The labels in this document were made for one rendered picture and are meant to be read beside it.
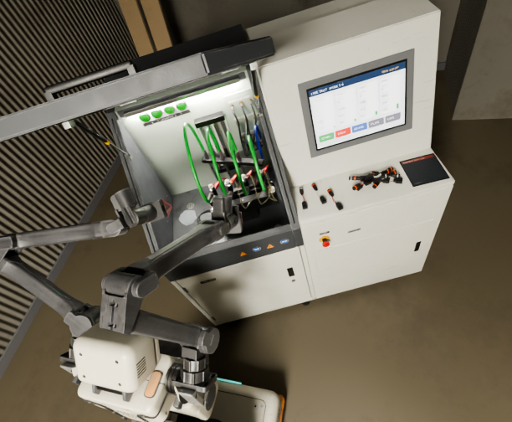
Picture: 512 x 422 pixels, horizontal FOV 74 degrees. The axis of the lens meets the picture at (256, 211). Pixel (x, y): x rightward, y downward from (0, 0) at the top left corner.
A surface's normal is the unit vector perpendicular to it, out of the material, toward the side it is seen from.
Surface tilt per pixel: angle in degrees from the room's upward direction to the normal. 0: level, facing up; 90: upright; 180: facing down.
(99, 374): 48
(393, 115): 76
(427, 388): 0
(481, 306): 0
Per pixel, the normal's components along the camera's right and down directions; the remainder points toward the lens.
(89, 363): -0.30, 0.22
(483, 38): -0.20, 0.82
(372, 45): 0.12, 0.61
